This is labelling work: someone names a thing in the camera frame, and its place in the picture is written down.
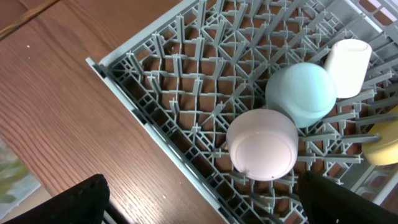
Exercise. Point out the yellow plate with crumbs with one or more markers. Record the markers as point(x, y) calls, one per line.
point(384, 151)

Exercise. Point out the light blue bowl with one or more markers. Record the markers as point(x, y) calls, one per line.
point(305, 92)

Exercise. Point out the grey plastic dishwasher rack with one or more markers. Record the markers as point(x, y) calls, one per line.
point(188, 74)

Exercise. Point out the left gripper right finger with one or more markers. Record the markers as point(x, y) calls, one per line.
point(324, 201)

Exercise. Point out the cream plastic cup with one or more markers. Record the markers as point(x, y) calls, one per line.
point(347, 64)

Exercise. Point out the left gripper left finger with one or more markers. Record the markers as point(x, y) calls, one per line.
point(85, 202)

